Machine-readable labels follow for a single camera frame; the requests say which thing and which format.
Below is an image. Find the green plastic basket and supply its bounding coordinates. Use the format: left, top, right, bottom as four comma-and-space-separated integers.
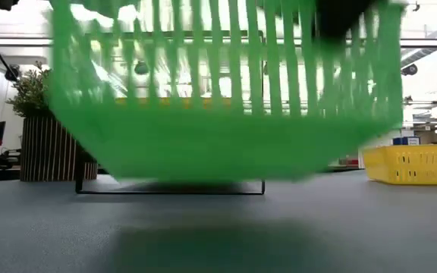
46, 0, 406, 183

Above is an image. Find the blue box with label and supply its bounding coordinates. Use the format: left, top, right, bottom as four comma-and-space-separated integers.
392, 136, 421, 146

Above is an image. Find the potted plant in striped pot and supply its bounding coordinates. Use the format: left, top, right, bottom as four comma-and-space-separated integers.
5, 61, 99, 183

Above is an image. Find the black ceiling camera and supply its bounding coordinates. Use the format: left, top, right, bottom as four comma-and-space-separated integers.
400, 63, 419, 77

